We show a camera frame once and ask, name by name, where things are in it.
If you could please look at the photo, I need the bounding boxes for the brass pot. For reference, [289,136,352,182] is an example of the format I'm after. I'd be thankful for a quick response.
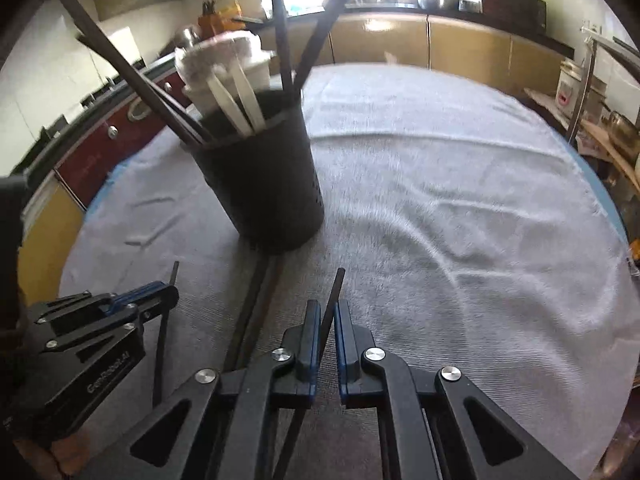
[602,110,640,150]

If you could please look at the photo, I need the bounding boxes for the orange knife block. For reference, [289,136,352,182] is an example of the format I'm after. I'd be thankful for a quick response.
[197,0,222,37]

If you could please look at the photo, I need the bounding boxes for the white chopstick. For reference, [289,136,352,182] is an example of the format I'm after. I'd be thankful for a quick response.
[206,67,252,137]
[230,60,267,131]

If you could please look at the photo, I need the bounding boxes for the dark microwave oven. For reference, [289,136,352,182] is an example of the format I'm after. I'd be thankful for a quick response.
[479,0,547,36]

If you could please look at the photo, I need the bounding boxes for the grey tablecloth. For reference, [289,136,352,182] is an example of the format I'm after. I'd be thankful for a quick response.
[59,62,633,478]

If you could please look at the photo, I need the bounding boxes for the white rice cooker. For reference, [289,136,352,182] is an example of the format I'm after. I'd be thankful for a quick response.
[556,57,608,118]

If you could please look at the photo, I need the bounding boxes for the black perforated utensil holder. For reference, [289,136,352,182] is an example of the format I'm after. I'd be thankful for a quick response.
[180,89,326,253]

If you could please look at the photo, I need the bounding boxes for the yellow kitchen cabinets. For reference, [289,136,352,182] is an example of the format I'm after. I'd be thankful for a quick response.
[260,12,571,106]

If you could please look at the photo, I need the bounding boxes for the blue cloth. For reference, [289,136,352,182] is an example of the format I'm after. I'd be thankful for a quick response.
[85,147,630,241]

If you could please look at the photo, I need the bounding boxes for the red kitchen appliance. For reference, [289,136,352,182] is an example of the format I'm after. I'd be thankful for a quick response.
[52,67,193,208]

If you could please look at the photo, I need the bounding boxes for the metal kitchen rack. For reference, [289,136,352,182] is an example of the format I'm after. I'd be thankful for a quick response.
[565,35,640,191]

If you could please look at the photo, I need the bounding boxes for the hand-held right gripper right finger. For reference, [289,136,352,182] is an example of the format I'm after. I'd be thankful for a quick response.
[334,299,581,480]

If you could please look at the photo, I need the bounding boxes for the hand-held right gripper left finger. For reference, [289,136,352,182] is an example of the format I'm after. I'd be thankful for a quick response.
[82,300,322,480]

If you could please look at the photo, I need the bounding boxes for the person's left hand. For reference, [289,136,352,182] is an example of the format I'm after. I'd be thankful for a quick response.
[12,435,68,480]

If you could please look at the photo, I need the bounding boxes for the clear plastic bag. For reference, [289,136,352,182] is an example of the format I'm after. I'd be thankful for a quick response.
[175,30,267,86]

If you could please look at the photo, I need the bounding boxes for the white basin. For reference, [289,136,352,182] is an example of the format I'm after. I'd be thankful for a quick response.
[181,55,274,120]

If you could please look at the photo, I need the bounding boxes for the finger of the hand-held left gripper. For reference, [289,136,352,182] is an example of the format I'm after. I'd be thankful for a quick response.
[31,282,177,329]
[45,293,180,357]

